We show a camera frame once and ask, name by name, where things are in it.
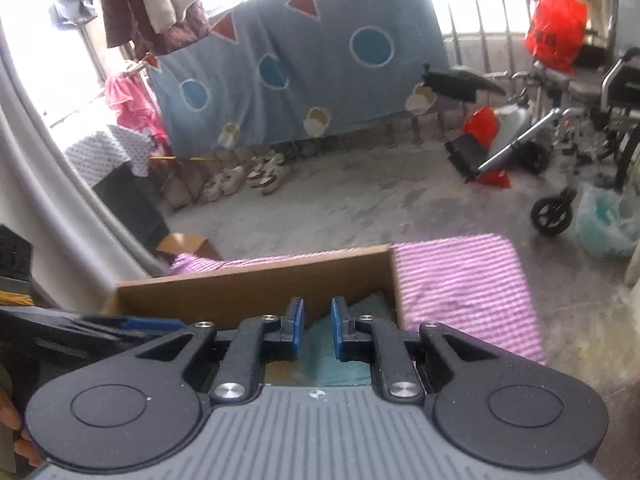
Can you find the silver wheelchair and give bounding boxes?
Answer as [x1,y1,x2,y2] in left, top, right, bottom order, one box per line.
[444,0,640,237]

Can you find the green plastic bag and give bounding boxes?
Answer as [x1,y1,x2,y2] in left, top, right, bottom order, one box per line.
[574,181,640,260]

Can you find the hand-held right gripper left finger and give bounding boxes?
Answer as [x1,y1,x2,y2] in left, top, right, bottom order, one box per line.
[136,296,305,405]

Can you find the person's left hand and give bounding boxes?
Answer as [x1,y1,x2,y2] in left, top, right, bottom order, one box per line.
[0,389,45,467]

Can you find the white door frame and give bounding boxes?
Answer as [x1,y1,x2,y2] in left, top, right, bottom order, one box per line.
[0,47,168,291]

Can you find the teal cloth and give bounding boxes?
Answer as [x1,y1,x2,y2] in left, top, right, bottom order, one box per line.
[299,294,396,387]

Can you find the blue blanket with shapes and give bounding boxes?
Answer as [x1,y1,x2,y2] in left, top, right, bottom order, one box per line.
[146,0,452,157]

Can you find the row of pale shoes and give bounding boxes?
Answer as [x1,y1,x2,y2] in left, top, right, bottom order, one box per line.
[201,151,292,204]

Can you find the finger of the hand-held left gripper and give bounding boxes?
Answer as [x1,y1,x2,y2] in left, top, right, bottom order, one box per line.
[80,314,187,345]

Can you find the pink striped cloth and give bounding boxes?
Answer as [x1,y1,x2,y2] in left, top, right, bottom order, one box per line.
[169,233,547,367]

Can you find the grey-blue hanging bag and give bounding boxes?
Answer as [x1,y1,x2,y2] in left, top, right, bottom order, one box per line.
[48,0,99,29]

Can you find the large red plastic bag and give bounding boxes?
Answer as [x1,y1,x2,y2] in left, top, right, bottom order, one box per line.
[523,0,591,74]

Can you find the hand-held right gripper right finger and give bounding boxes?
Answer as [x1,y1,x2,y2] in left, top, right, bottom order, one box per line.
[331,296,503,405]

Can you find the white dotted cloth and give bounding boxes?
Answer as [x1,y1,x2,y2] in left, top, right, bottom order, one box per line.
[64,124,152,190]

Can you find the brown cardboard box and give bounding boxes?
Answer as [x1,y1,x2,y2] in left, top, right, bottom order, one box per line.
[102,244,407,391]

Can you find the small cardboard box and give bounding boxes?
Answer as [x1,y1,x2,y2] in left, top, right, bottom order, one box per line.
[154,232,224,264]

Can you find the dark cabinet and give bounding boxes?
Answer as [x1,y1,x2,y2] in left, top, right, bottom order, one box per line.
[91,161,172,255]

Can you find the maroon hanging garment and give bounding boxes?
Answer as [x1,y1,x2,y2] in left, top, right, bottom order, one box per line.
[100,0,211,55]

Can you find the window bars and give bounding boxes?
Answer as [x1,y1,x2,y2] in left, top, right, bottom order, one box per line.
[422,0,538,70]

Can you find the pink dress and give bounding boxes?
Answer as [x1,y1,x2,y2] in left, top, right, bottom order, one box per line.
[103,61,170,147]

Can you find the black umbrella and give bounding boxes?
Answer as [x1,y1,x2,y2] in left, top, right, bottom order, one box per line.
[419,63,507,104]

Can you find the white plastic jug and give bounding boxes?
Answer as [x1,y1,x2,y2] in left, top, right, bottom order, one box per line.
[486,104,532,152]

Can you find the small red plastic bag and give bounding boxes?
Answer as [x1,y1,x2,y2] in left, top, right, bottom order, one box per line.
[460,105,502,149]

